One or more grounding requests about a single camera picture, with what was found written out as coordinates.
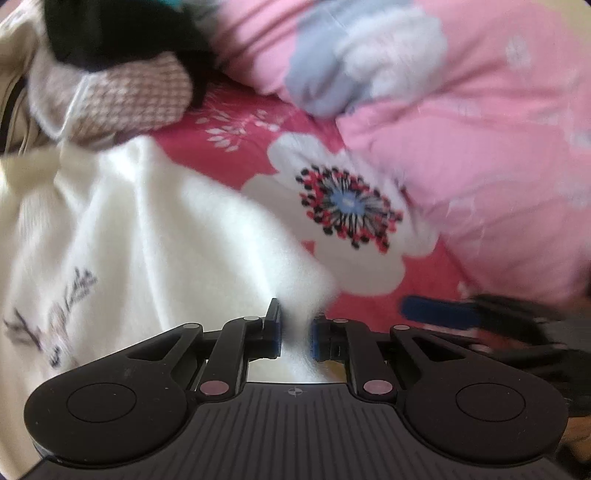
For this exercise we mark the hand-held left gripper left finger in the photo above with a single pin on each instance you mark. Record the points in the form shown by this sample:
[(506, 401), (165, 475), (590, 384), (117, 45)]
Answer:
[(276, 332)]

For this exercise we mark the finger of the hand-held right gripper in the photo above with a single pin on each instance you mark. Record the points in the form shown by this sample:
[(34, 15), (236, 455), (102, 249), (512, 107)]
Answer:
[(438, 313)]

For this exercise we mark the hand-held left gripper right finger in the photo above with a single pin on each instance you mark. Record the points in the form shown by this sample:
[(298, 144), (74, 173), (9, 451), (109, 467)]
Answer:
[(317, 339)]

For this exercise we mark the white fluffy sweater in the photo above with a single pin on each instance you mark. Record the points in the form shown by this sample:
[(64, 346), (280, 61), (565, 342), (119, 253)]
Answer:
[(138, 230)]

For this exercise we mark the pink floral quilt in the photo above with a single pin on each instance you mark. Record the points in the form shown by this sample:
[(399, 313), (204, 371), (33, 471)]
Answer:
[(485, 138)]

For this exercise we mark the pink floral blanket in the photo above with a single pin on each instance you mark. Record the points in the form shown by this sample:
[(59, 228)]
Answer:
[(300, 138)]

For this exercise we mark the black garment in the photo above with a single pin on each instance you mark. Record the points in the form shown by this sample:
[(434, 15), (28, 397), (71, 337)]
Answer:
[(115, 32)]

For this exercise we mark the beige garment with dark stripes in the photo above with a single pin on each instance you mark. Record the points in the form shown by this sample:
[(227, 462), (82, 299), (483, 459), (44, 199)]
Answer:
[(18, 69)]

